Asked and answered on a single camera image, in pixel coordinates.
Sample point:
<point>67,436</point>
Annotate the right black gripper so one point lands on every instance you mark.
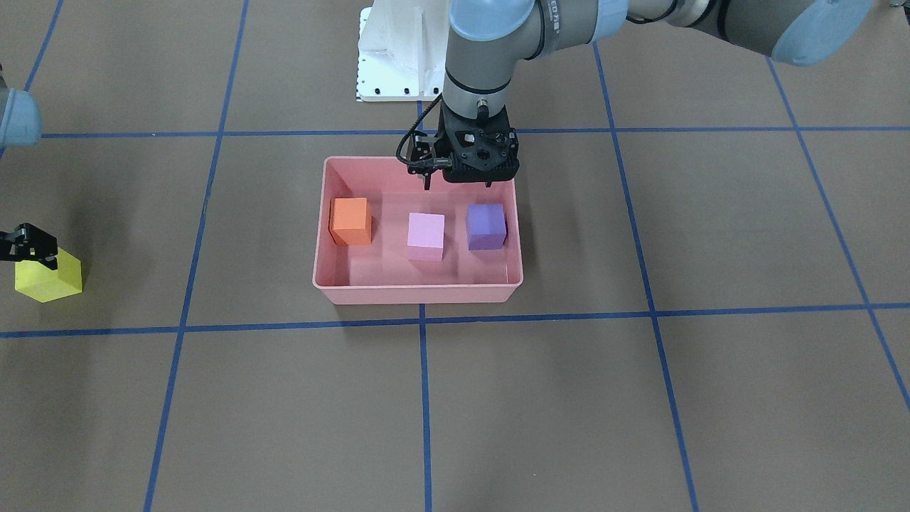
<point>23,244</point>

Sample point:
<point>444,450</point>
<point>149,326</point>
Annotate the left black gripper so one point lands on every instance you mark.
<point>429,151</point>

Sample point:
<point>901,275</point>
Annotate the yellow foam block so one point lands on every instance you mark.
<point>45,285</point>

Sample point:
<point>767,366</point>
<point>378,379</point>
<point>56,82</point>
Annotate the purple foam block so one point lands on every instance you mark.
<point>486,226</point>

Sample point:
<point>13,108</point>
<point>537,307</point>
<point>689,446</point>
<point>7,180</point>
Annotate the light pink foam block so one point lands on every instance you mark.
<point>425,237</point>

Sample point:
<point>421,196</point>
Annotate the orange foam block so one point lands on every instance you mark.
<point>351,221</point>

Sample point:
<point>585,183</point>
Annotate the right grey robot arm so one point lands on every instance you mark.
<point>22,126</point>

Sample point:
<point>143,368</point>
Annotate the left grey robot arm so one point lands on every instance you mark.
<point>487,38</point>

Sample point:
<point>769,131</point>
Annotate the pink plastic bin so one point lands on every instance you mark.
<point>380,272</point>

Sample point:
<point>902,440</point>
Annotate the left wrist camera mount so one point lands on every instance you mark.
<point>482,149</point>

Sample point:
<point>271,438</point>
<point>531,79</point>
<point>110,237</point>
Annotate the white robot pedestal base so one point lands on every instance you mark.
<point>402,51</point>

